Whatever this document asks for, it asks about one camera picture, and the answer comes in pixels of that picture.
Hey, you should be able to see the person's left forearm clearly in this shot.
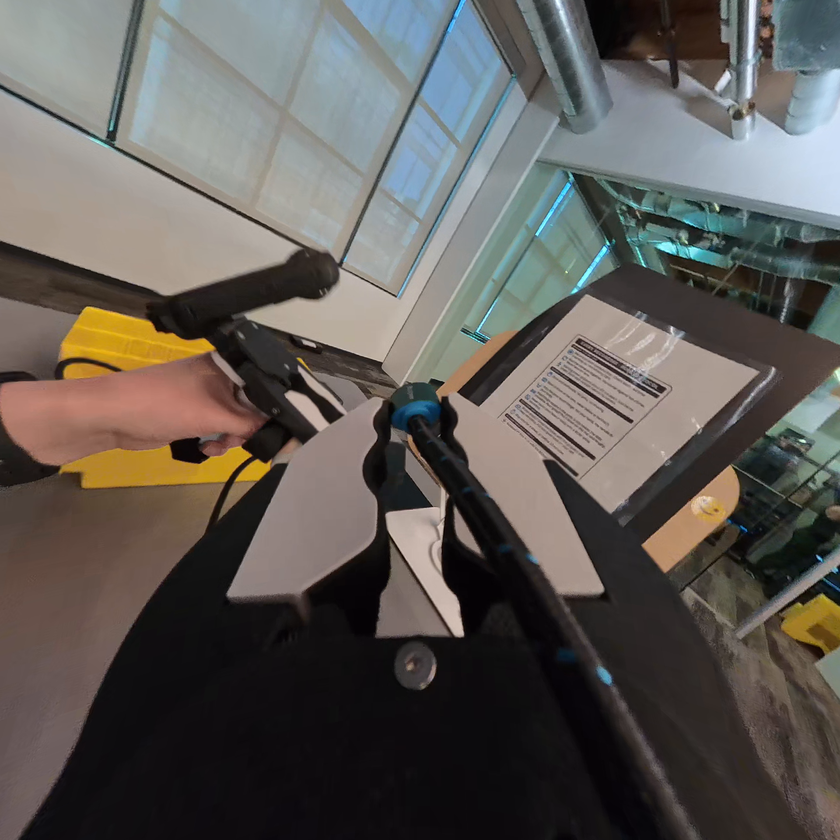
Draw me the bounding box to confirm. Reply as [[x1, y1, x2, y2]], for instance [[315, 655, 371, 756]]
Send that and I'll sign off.
[[0, 371, 61, 488]]

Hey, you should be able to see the black sign board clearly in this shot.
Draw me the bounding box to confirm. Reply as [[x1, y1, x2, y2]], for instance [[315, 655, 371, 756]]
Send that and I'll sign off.
[[459, 264, 840, 542]]

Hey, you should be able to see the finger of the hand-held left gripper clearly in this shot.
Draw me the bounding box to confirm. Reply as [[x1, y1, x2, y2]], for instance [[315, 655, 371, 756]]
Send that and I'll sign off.
[[294, 369, 332, 421], [308, 387, 349, 432]]

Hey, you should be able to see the rectangular metal duct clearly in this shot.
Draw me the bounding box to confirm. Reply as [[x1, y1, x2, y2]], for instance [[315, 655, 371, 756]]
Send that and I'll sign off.
[[771, 0, 840, 137]]

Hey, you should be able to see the thin black cable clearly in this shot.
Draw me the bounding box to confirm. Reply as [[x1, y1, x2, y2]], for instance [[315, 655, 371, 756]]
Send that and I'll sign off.
[[54, 356, 123, 382]]

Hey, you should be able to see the black braided hdmi cable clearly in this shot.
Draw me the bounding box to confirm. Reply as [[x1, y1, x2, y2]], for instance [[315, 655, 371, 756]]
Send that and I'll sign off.
[[390, 382, 703, 840]]

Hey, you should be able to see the spiral metal duct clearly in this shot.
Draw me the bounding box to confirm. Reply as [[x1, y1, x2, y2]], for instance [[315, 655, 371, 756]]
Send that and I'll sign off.
[[517, 0, 614, 134]]

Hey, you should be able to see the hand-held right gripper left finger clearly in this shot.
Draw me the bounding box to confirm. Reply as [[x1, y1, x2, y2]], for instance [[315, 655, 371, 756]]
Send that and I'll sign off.
[[226, 397, 395, 637]]

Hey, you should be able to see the narrow glass window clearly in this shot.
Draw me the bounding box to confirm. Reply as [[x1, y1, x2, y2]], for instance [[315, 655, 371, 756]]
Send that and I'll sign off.
[[462, 164, 621, 342]]

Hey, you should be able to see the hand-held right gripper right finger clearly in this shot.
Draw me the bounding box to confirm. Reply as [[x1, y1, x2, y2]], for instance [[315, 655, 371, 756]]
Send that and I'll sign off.
[[438, 394, 605, 636]]

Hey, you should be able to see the large grid window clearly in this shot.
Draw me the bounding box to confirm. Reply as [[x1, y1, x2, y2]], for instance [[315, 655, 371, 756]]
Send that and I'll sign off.
[[0, 0, 516, 298]]

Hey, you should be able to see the person's left hand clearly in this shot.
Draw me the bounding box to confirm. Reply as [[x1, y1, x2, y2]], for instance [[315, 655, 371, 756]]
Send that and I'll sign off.
[[20, 353, 265, 468]]

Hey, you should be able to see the small yellow plastic bin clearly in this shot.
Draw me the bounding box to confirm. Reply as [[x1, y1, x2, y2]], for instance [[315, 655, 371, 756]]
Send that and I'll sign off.
[[780, 594, 840, 657]]

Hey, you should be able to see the white sheet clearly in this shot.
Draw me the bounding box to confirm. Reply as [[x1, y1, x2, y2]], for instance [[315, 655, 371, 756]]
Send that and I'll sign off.
[[386, 507, 468, 637]]

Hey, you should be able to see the laminated instruction sheet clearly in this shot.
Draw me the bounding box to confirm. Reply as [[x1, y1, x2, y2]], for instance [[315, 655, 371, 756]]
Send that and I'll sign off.
[[486, 294, 778, 516]]

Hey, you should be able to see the shiny metal pipe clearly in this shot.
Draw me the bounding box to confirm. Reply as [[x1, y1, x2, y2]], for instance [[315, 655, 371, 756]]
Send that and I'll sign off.
[[721, 0, 762, 142]]

